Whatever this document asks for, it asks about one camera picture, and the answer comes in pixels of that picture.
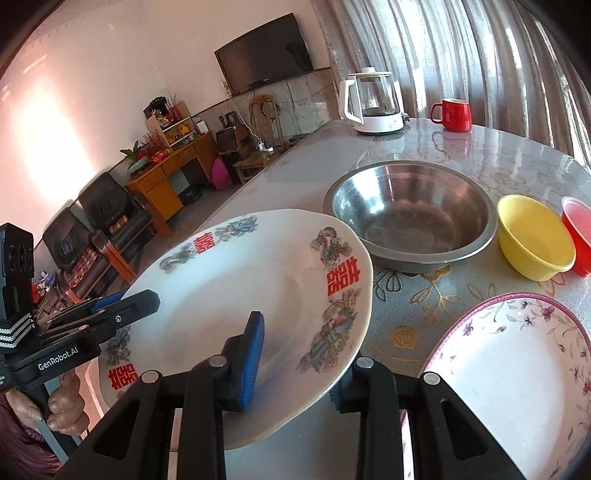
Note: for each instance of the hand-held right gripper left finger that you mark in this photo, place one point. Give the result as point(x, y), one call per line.
point(251, 360)

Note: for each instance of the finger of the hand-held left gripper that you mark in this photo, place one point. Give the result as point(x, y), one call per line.
point(108, 302)
point(134, 307)

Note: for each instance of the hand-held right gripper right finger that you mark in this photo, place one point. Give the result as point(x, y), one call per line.
point(339, 401)

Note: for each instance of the white plate with red characters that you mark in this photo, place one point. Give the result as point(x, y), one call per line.
point(231, 286)

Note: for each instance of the purple-rimmed floral plate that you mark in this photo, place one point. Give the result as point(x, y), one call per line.
point(508, 369)

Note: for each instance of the stainless steel bowl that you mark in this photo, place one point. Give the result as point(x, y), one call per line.
point(415, 217)

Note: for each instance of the yellow bowl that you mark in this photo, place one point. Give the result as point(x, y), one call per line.
point(531, 240)

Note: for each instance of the person's left forearm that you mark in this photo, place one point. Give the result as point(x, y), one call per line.
point(23, 447)

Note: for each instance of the person's left hand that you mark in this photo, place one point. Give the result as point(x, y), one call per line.
point(69, 406)

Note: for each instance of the black leather armchair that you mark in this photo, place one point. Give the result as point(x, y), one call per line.
point(64, 240)
point(108, 203)

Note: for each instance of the orange wooden desk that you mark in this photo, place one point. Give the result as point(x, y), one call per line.
point(159, 184)

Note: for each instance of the floral tablecloth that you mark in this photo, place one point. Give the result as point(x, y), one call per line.
point(415, 300)

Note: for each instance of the green potted plant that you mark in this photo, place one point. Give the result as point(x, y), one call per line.
point(136, 159)

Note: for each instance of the pink bag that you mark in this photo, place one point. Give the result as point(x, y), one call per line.
point(221, 174)

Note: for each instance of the wooden shelf unit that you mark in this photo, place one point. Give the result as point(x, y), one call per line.
point(173, 124)

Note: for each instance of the small old television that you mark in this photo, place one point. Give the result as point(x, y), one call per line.
point(228, 141)

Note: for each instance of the white power strip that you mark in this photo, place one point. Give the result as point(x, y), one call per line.
point(265, 146)

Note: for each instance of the wooden chair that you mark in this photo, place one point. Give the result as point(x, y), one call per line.
point(263, 134)

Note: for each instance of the white glass electric kettle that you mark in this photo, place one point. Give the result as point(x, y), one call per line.
point(374, 122)

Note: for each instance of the black flat television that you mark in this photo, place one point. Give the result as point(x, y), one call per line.
point(263, 55)

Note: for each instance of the red plastic bowl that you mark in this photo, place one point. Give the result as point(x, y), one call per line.
point(581, 230)

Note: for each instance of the red mug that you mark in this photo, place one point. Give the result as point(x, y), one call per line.
point(455, 115)

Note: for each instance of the grey sheer curtain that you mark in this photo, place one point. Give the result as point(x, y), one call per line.
point(438, 46)

